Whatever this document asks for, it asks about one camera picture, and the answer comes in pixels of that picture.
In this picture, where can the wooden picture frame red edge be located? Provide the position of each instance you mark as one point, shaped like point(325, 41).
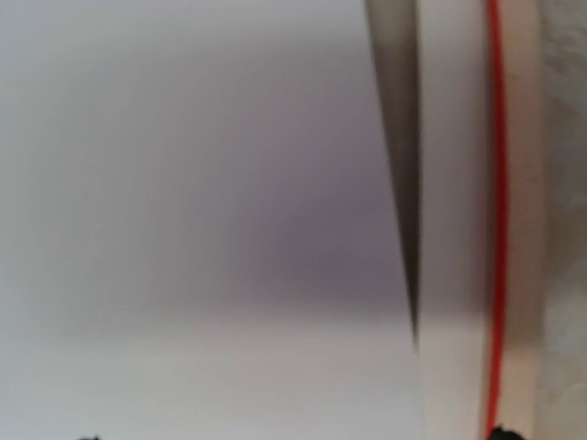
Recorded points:
point(519, 208)

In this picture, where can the white photo mat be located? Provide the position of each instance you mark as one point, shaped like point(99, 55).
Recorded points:
point(454, 225)

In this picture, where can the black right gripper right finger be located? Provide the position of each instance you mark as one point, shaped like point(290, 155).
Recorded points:
point(499, 433)

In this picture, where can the red and black photo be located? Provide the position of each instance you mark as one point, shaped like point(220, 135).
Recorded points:
point(199, 238)

